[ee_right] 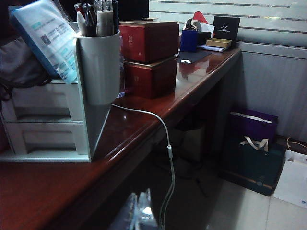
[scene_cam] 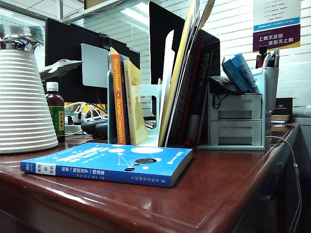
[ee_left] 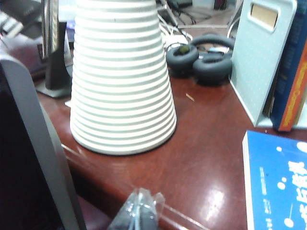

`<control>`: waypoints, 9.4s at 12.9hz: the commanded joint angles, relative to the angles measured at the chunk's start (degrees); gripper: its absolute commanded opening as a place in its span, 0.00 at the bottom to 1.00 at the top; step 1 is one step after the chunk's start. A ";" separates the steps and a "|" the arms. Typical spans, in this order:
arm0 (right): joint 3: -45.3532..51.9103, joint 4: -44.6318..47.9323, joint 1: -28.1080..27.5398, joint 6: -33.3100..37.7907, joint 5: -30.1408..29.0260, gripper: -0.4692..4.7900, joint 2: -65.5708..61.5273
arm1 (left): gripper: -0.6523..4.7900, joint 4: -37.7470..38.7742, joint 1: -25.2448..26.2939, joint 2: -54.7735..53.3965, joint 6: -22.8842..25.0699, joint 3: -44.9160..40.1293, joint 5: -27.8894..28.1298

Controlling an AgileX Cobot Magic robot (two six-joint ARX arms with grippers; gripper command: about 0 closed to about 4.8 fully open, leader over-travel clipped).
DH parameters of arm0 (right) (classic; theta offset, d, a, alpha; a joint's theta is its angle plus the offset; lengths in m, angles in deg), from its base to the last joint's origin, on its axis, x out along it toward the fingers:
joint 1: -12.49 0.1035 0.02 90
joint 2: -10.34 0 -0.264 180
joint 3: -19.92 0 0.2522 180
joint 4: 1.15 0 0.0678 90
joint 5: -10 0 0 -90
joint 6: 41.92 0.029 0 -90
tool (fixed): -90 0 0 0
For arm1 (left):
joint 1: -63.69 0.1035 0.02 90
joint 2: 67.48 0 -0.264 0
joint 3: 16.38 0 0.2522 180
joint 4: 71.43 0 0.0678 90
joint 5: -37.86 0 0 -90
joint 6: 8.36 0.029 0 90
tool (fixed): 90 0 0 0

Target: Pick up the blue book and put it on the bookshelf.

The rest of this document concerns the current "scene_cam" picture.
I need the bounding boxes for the dark blue thin book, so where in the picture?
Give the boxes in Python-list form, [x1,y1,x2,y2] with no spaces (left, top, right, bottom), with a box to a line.
[119,53,132,146]

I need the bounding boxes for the orange Human Compatible book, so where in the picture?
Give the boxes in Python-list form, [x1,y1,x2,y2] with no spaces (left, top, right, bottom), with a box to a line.
[109,47,127,146]

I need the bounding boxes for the brown bottle white cap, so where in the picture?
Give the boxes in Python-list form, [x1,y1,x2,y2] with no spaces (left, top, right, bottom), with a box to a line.
[45,82,66,143]

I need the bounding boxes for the dark gold edged book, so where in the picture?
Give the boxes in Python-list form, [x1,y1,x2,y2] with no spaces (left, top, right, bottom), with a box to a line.
[271,114,292,125]

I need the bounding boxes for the light blue organizer drawer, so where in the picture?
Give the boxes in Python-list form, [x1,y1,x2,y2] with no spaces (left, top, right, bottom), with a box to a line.
[209,93,262,120]
[209,120,262,146]

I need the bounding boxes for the thin red book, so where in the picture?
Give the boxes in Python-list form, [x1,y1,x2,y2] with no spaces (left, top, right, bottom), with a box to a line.
[178,36,204,146]

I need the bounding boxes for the black computer monitor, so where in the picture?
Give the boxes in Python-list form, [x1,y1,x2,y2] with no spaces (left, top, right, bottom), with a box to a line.
[45,17,141,105]

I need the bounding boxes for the blue paperback book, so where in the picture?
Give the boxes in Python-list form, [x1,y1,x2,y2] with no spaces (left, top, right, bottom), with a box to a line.
[20,142,193,188]

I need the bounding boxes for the grey model aeroplane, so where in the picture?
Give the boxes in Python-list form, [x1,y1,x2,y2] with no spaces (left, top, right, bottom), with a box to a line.
[38,59,84,81]

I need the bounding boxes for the white rounded divider board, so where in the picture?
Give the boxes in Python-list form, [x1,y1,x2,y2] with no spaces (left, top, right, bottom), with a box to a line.
[159,29,176,136]

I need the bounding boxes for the black marker red band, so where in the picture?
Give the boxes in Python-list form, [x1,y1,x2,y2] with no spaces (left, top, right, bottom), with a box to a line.
[255,45,268,69]

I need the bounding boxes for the tan paper folder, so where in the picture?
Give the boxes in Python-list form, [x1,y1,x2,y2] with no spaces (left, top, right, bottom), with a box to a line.
[198,0,216,32]

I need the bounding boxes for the small black box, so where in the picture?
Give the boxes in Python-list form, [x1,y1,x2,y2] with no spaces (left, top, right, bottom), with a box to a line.
[275,97,294,116]

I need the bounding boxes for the white ribbed thermos jug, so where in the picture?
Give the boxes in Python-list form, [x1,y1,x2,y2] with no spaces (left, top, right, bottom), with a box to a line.
[0,33,59,155]

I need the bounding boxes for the black computer mouse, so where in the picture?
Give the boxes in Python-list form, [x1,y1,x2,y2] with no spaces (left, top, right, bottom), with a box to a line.
[80,118,108,138]

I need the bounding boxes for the white power cord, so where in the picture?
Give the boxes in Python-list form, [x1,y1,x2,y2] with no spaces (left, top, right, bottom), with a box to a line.
[64,101,98,122]

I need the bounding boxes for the white cable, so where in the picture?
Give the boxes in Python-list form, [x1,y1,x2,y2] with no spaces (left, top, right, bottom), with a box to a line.
[264,135,303,233]

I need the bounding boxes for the black monitor back panel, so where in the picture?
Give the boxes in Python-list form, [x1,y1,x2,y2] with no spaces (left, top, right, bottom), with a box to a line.
[148,0,221,85]

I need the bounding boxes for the white purple wall poster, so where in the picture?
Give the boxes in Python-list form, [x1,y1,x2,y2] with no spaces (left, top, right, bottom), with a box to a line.
[252,0,301,53]

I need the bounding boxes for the yellow box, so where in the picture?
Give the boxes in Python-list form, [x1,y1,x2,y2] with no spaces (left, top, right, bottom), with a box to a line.
[63,101,107,115]

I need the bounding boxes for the black book Chinese title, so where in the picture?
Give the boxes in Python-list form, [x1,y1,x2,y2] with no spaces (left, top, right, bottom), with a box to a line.
[186,43,215,146]

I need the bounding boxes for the blue folded booklet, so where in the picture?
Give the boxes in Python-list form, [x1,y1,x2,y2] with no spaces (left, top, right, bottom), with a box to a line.
[221,52,260,94]

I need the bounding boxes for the black face mask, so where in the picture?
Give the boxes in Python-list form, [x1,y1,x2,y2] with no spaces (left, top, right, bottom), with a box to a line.
[208,75,245,110]

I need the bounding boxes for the grey pen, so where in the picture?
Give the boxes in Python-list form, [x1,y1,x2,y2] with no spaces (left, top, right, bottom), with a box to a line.
[263,51,272,68]
[272,48,280,68]

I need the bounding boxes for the white power strip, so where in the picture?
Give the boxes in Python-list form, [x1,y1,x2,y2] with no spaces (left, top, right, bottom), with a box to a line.
[64,120,85,133]

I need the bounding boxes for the light blue desk organizer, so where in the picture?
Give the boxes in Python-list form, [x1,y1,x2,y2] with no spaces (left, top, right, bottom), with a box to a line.
[106,67,279,151]

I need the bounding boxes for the silver monitor stand plate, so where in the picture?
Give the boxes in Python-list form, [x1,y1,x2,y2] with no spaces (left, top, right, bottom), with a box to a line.
[81,43,109,88]

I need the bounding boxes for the dark patterned magazine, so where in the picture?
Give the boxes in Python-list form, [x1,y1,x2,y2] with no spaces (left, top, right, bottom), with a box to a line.
[165,0,204,146]

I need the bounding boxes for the beige yellow paperback book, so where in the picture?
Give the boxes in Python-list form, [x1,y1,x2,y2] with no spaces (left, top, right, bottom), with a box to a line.
[123,59,149,146]

